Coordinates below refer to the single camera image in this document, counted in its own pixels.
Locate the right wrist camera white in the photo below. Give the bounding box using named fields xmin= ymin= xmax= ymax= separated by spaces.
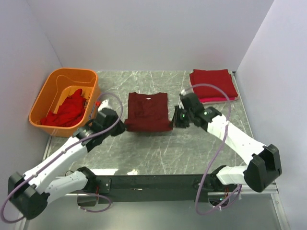
xmin=179 ymin=89 xmax=190 ymax=97

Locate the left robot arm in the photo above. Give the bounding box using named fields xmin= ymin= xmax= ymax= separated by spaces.
xmin=7 ymin=107 xmax=125 ymax=220

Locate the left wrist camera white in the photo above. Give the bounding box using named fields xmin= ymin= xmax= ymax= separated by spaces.
xmin=95 ymin=99 xmax=112 ymax=111

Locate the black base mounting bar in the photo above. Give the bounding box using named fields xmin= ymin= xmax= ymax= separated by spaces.
xmin=96 ymin=174 xmax=202 ymax=203

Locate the dark red t shirt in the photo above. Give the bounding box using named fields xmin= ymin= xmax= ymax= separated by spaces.
xmin=124 ymin=92 xmax=172 ymax=132

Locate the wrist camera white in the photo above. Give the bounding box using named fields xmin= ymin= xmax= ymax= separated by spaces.
xmin=95 ymin=99 xmax=112 ymax=111
xmin=179 ymin=89 xmax=190 ymax=97

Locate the folded dark red shirt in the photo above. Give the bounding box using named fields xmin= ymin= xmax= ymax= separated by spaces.
xmin=189 ymin=69 xmax=238 ymax=98

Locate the orange plastic basket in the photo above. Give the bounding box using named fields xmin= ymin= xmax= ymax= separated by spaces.
xmin=28 ymin=68 xmax=100 ymax=138

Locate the bright red shirt in basket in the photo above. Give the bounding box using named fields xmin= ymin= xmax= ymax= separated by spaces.
xmin=40 ymin=89 xmax=86 ymax=127

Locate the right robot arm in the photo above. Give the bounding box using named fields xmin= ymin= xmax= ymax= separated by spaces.
xmin=172 ymin=93 xmax=282 ymax=193

